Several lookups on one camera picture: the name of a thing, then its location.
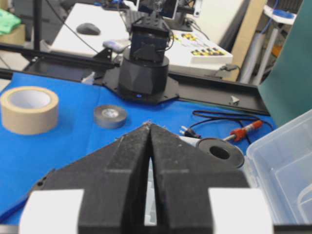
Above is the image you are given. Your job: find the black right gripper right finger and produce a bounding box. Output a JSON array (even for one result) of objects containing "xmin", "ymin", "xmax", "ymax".
[{"xmin": 150, "ymin": 124, "xmax": 249, "ymax": 234}]

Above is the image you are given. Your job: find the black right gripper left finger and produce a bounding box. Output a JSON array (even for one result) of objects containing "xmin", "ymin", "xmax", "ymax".
[{"xmin": 42, "ymin": 124, "xmax": 149, "ymax": 234}]

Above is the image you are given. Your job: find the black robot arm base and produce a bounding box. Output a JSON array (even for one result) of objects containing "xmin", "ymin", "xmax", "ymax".
[{"xmin": 102, "ymin": 13, "xmax": 179, "ymax": 104}]

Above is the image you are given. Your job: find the clear plastic toolbox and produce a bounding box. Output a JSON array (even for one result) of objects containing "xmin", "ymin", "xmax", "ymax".
[{"xmin": 246, "ymin": 111, "xmax": 312, "ymax": 225}]

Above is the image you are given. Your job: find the white screwdriver set box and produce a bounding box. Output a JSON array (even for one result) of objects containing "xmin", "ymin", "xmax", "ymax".
[{"xmin": 165, "ymin": 30, "xmax": 233, "ymax": 65}]

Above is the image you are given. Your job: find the white roll with black cap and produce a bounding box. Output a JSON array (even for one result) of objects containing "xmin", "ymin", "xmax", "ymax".
[{"xmin": 179, "ymin": 136, "xmax": 245, "ymax": 168}]

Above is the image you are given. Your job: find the grey tape roll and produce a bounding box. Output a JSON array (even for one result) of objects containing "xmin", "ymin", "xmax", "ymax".
[{"xmin": 94, "ymin": 105, "xmax": 128, "ymax": 129}]

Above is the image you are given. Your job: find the blue table mat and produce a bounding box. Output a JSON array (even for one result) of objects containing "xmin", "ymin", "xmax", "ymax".
[{"xmin": 0, "ymin": 72, "xmax": 278, "ymax": 225}]

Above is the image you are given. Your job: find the beige masking tape roll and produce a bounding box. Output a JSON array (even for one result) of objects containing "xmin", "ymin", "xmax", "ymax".
[{"xmin": 0, "ymin": 86, "xmax": 59, "ymax": 136}]

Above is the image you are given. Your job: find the dark green board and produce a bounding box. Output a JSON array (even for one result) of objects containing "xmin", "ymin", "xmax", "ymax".
[{"xmin": 258, "ymin": 0, "xmax": 312, "ymax": 126}]

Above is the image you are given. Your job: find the black computer mouse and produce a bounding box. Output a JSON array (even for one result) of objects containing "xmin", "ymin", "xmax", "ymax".
[{"xmin": 76, "ymin": 23, "xmax": 101, "ymax": 36}]

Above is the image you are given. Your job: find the green plastic bag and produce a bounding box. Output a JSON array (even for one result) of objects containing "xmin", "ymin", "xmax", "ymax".
[{"xmin": 0, "ymin": 9, "xmax": 21, "ymax": 35}]

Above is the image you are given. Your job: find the black power cable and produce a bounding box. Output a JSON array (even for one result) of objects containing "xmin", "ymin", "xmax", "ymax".
[{"xmin": 179, "ymin": 110, "xmax": 274, "ymax": 144}]

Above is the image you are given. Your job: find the red handled tool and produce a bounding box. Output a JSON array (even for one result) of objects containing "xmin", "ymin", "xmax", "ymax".
[{"xmin": 223, "ymin": 120, "xmax": 263, "ymax": 141}]

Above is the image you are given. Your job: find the black aluminium frame rail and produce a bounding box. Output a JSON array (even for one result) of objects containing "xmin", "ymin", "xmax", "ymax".
[{"xmin": 0, "ymin": 43, "xmax": 269, "ymax": 116}]

